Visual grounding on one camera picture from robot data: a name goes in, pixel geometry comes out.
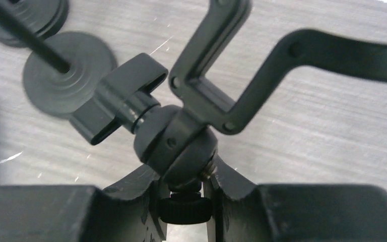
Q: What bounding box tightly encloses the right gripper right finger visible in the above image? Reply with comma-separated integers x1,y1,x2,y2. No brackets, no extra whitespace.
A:
204,159,387,241

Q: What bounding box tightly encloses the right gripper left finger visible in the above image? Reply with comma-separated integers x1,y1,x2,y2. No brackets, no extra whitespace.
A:
0,165,170,241

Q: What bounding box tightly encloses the black tripod shock mount stand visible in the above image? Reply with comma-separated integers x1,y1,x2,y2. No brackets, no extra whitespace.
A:
68,0,387,225

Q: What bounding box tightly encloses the black round base clip stand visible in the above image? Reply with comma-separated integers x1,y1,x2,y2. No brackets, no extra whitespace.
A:
0,0,70,48

